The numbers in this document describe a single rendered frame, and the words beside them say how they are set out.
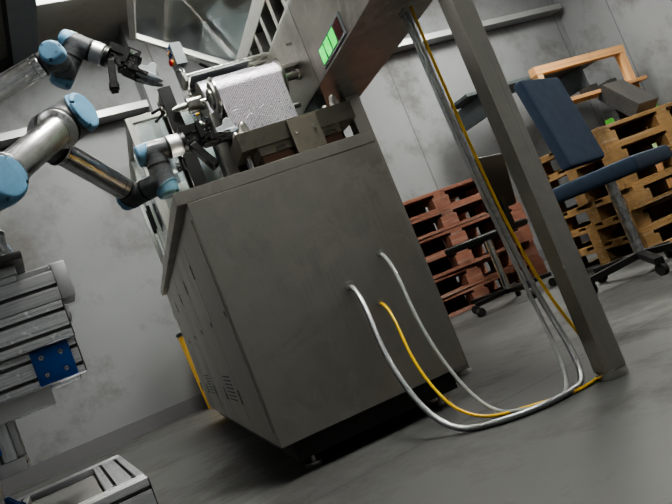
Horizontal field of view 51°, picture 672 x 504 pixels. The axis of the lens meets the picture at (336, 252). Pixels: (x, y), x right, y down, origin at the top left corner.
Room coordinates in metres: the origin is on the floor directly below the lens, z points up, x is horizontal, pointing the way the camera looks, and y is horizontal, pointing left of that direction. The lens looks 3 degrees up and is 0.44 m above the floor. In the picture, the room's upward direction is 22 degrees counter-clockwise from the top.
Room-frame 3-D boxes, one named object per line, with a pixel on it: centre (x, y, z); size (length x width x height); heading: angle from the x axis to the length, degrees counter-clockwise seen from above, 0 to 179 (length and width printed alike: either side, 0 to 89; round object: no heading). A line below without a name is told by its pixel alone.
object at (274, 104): (2.39, 0.06, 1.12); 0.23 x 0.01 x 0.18; 107
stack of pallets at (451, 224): (5.56, -0.72, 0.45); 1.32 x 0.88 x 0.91; 113
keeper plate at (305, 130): (2.20, -0.05, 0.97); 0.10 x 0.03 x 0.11; 107
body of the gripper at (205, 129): (2.32, 0.29, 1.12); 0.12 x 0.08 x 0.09; 107
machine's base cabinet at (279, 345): (3.32, 0.43, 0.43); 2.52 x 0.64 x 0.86; 17
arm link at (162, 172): (2.28, 0.45, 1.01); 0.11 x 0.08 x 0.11; 68
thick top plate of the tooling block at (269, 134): (2.29, -0.01, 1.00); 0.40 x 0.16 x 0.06; 107
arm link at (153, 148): (2.27, 0.44, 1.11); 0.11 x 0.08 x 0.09; 107
